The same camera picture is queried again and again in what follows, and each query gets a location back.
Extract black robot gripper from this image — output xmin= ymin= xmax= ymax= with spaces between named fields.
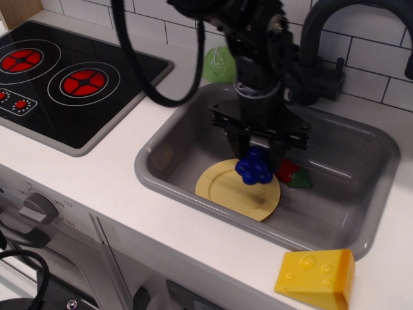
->
xmin=209 ymin=84 xmax=310 ymax=172

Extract blue toy blueberries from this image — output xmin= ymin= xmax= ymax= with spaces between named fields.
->
xmin=235 ymin=146 xmax=273 ymax=185

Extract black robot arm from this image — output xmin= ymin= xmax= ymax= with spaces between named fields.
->
xmin=169 ymin=1 xmax=308 ymax=171

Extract yellow toy plate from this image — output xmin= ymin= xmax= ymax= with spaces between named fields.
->
xmin=196 ymin=159 xmax=281 ymax=222

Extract grey plastic sink basin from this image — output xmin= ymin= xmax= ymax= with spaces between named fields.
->
xmin=135 ymin=84 xmax=400 ymax=259

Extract red toy chili pepper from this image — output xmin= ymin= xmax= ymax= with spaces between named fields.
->
xmin=274 ymin=159 xmax=312 ymax=188

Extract dark grey faucet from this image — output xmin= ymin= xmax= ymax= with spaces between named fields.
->
xmin=286 ymin=0 xmax=412 ymax=105

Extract green toy cabbage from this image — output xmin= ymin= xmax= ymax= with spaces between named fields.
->
xmin=203 ymin=46 xmax=236 ymax=83

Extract yellow toy cheese wedge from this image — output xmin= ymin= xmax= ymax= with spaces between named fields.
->
xmin=274 ymin=249 xmax=356 ymax=309

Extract grey toy oven front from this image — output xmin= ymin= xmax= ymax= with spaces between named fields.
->
xmin=1 ymin=166 xmax=218 ymax=309

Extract black toy stovetop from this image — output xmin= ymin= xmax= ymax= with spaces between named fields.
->
xmin=0 ymin=20 xmax=175 ymax=158

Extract grey oven knob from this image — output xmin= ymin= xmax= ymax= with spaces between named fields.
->
xmin=19 ymin=192 xmax=59 ymax=224

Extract black braided cable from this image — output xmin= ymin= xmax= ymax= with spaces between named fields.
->
xmin=110 ymin=0 xmax=207 ymax=108

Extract black lower cable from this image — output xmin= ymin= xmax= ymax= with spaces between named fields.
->
xmin=0 ymin=249 xmax=50 ymax=310

